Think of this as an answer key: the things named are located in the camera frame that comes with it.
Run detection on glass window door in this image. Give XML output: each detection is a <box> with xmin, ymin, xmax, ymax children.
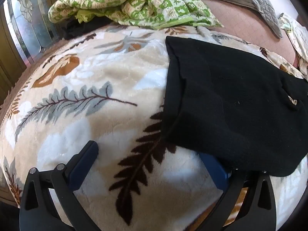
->
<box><xmin>4</xmin><ymin>0</ymin><xmax>59</xmax><ymax>66</ymax></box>

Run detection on cream floral pillow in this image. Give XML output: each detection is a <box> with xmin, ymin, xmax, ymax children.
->
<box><xmin>278</xmin><ymin>13</ymin><xmax>307</xmax><ymax>78</ymax></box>

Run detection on pink bed sheet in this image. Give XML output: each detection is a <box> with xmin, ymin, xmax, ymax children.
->
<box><xmin>202</xmin><ymin>0</ymin><xmax>298</xmax><ymax>67</ymax></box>

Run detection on cream leaf-pattern fleece blanket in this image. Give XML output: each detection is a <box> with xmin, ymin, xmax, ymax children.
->
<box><xmin>1</xmin><ymin>25</ymin><xmax>302</xmax><ymax>230</ymax></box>

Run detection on green patterned quilt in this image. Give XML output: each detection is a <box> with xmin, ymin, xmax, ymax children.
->
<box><xmin>48</xmin><ymin>0</ymin><xmax>222</xmax><ymax>30</ymax></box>

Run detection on black pants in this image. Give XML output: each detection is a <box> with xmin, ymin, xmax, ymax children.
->
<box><xmin>162</xmin><ymin>37</ymin><xmax>307</xmax><ymax>177</ymax></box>

